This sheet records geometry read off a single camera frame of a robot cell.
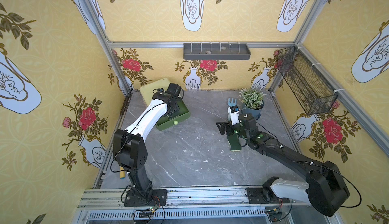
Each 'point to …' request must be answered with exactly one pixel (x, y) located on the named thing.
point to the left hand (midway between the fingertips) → (173, 108)
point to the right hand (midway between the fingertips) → (223, 122)
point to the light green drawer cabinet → (147, 90)
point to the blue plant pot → (256, 112)
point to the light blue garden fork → (232, 104)
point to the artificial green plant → (253, 98)
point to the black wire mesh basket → (313, 91)
